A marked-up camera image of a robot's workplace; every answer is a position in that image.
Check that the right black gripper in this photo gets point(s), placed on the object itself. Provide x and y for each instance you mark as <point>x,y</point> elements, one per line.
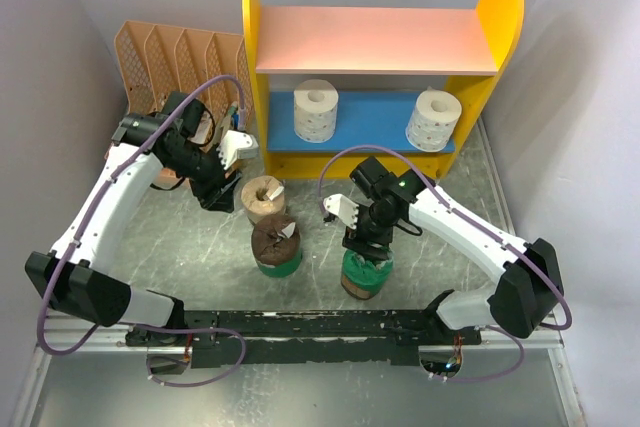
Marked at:
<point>356,240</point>

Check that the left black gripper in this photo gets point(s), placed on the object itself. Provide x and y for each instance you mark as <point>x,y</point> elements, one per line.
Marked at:
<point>218,193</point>

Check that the white dotted toilet paper roll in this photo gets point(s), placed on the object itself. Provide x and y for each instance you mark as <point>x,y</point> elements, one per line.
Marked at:
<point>315,110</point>

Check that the white floral toilet paper roll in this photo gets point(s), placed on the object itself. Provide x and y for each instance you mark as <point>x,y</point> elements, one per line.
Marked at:
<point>433,120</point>

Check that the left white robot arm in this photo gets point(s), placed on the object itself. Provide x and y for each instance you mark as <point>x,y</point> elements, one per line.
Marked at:
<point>76,271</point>

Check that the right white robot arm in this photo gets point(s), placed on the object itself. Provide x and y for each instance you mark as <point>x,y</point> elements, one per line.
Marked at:
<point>525,281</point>

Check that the yellow pink blue shelf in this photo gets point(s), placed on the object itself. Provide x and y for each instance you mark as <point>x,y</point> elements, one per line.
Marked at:
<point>470,48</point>

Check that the items in file organizer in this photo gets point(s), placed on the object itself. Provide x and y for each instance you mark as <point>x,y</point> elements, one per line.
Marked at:
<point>210,131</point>

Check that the beige wrapped paper roll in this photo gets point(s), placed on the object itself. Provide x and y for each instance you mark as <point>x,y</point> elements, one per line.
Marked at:
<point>263,196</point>

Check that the brown green wrapped paper roll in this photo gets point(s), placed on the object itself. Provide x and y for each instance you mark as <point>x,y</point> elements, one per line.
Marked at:
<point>276,245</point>

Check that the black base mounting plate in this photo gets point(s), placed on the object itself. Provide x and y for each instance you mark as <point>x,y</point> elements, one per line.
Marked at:
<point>325,336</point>

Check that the orange plastic file organizer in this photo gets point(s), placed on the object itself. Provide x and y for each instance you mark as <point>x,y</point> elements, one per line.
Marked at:
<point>156,60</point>

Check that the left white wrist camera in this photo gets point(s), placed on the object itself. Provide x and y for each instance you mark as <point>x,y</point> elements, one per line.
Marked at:
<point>235,146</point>

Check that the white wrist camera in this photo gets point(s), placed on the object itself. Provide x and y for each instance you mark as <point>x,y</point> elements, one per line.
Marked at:
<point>344,209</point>
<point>235,146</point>

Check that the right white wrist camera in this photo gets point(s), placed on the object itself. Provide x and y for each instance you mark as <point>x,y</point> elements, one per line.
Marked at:
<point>344,209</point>

